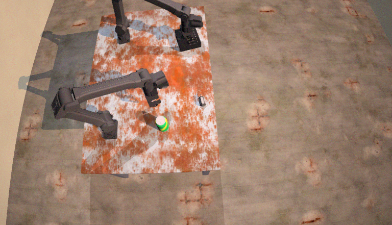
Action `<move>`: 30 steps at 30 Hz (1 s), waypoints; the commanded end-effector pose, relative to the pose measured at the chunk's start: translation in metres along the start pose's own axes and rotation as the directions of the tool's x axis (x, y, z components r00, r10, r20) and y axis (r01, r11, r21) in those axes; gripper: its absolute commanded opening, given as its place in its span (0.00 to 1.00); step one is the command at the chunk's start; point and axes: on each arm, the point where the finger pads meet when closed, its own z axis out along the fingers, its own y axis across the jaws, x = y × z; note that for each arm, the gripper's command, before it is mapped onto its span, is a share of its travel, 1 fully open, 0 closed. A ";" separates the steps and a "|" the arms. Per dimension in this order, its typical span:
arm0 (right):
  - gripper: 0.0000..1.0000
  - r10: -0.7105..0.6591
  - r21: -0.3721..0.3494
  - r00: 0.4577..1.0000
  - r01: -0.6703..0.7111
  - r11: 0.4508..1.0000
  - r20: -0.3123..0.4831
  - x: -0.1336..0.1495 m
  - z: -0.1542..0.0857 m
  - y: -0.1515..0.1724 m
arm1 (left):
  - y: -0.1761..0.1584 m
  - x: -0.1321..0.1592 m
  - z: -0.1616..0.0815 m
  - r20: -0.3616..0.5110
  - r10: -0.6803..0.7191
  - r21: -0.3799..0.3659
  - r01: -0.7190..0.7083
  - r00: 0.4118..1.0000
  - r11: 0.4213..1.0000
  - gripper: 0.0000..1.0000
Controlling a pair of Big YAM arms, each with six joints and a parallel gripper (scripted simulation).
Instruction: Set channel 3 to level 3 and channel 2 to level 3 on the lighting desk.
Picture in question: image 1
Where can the green drink can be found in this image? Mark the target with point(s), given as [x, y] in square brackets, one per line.
[161, 123]

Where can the black lighting desk fader panel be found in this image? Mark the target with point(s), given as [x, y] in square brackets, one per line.
[190, 43]

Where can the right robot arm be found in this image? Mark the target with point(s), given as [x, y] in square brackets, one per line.
[64, 106]

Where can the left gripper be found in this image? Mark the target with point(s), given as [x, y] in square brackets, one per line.
[184, 32]

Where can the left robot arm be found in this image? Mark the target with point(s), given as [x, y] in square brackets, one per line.
[122, 23]

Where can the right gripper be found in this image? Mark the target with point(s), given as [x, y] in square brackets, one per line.
[150, 98]

